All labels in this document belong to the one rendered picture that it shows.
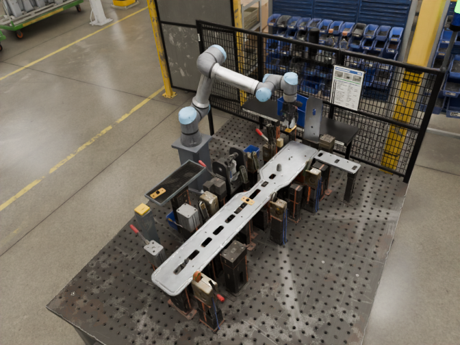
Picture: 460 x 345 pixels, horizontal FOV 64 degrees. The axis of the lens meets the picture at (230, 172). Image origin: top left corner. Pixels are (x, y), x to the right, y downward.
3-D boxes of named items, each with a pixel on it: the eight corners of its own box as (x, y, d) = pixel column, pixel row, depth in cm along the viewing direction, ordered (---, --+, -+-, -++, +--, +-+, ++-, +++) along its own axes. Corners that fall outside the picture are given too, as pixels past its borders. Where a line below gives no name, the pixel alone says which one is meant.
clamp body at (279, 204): (281, 249, 226) (283, 211, 203) (265, 239, 232) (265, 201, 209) (289, 239, 231) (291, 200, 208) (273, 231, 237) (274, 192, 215)
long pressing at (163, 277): (179, 302, 172) (178, 300, 171) (146, 277, 183) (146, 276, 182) (320, 150, 250) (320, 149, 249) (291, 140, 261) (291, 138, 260)
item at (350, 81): (358, 112, 254) (365, 70, 234) (328, 103, 265) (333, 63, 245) (359, 111, 255) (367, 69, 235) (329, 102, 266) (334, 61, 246)
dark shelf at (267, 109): (346, 146, 249) (346, 143, 247) (240, 109, 295) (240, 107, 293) (359, 131, 261) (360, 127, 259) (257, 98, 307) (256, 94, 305)
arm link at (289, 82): (285, 70, 206) (300, 72, 203) (285, 87, 213) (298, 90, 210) (280, 76, 201) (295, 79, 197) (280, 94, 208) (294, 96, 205)
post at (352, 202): (352, 207, 248) (359, 174, 229) (337, 200, 254) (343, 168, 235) (356, 200, 252) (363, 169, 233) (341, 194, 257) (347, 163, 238)
